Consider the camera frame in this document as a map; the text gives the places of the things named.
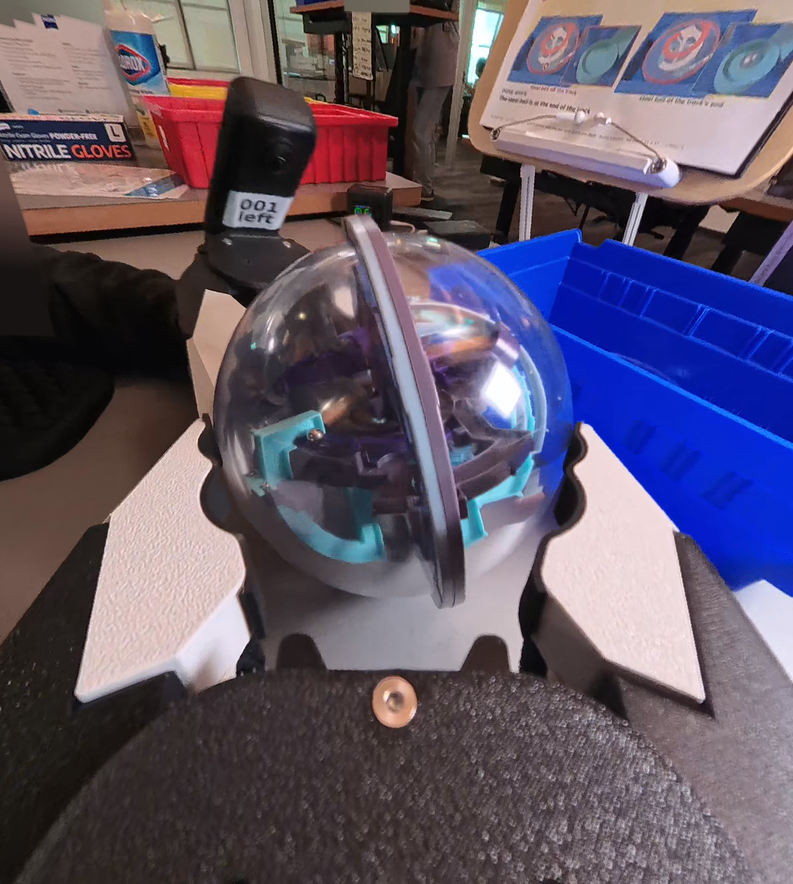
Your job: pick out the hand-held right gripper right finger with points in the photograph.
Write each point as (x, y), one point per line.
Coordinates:
(624, 587)

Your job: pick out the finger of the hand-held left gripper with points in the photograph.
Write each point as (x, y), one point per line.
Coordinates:
(210, 338)

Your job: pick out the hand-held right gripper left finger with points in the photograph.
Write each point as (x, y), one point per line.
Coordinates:
(161, 580)

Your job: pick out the clear plastic maze ball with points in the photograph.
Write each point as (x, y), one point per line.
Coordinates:
(369, 414)

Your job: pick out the yellow plastic bin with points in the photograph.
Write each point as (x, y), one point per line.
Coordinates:
(196, 88)

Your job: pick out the red plastic bin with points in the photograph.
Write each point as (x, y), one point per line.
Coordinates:
(355, 145)

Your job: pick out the black charger with green display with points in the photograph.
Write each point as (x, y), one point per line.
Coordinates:
(369, 204)

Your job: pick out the white wipes canister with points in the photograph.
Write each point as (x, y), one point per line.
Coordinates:
(137, 55)

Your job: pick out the sleeved paper sheet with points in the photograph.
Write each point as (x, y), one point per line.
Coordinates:
(92, 181)

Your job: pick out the blue white carton box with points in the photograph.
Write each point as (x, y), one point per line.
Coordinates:
(65, 141)

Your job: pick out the black mesh cushion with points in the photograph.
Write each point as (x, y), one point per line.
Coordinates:
(23, 421)

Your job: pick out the blue plastic bin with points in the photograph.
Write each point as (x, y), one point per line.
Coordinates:
(700, 387)

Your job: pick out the black flat device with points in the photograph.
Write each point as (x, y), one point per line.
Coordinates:
(458, 224)

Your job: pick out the white paper sign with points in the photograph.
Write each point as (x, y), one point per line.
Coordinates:
(44, 69)

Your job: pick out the white easel stand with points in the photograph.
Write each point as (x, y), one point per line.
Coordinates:
(526, 200)

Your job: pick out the white sheet clip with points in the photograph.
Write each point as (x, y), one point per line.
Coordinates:
(576, 155)

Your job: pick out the plywood easel board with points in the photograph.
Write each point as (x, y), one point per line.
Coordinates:
(728, 183)

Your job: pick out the printed instruction sheet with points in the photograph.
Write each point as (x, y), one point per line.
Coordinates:
(714, 124)

